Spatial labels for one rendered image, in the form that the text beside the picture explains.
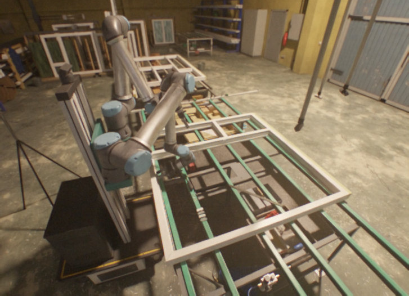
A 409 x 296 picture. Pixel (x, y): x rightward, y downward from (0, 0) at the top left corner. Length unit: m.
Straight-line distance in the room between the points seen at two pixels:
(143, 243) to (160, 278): 0.40
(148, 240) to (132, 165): 1.18
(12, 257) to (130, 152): 2.24
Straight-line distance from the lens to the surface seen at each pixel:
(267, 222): 1.47
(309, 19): 8.59
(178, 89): 1.27
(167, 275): 2.28
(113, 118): 1.60
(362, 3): 7.91
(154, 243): 2.08
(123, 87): 1.69
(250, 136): 2.28
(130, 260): 2.06
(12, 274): 2.95
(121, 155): 1.09
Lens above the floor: 2.12
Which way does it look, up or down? 35 degrees down
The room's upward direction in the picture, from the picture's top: straight up
